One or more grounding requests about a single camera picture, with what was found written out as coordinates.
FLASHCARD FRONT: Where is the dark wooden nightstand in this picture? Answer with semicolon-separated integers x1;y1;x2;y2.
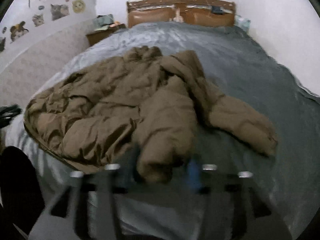
86;24;126;47

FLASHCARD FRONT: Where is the plaid pillow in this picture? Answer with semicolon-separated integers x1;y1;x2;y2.
234;15;251;33

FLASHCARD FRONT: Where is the grey cats wall sticker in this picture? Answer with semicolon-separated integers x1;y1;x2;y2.
50;4;69;21

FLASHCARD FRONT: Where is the green bag on nightstand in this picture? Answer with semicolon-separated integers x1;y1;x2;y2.
93;14;114;31

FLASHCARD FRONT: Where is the brown wooden headboard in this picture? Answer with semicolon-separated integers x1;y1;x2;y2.
127;0;236;28

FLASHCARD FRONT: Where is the grey plush bed blanket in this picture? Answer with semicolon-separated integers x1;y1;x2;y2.
5;22;319;239

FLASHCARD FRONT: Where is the black device on headboard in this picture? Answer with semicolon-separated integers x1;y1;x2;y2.
211;5;225;15

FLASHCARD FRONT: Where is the tabby kitten wall sticker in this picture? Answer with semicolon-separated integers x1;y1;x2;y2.
32;14;44;27

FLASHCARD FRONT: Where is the yellow flower cat sticker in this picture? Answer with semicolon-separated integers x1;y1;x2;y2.
72;0;86;14

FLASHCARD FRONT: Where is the bee costume cat sticker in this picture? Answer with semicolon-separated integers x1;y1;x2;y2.
10;21;29;42

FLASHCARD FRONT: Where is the brown puffer jacket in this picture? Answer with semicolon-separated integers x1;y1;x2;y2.
24;46;277;183

